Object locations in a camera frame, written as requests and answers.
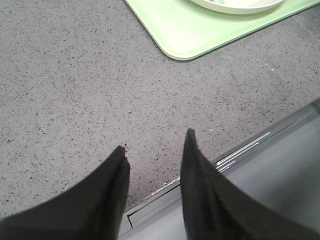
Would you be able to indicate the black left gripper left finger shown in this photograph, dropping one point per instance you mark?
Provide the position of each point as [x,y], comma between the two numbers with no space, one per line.
[90,210]

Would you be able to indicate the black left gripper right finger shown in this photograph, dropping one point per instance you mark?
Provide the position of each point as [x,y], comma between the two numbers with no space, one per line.
[215,209]

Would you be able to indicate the white round plate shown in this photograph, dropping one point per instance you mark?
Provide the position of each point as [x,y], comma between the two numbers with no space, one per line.
[238,7]

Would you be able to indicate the light green serving tray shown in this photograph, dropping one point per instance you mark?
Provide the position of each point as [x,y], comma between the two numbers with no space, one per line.
[184,30]

